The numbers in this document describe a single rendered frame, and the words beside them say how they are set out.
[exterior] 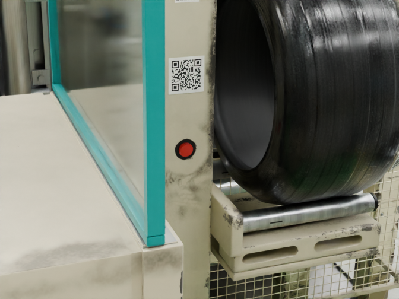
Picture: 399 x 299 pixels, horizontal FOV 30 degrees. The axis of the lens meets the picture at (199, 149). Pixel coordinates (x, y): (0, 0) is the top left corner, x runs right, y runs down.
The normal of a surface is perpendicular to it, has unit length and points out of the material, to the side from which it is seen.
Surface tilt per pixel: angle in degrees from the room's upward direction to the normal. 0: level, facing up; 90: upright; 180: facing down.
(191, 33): 90
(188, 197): 90
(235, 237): 90
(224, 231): 90
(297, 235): 0
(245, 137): 39
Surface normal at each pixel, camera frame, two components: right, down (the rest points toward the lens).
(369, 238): 0.34, 0.36
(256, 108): 0.29, -0.23
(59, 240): 0.02, -0.93
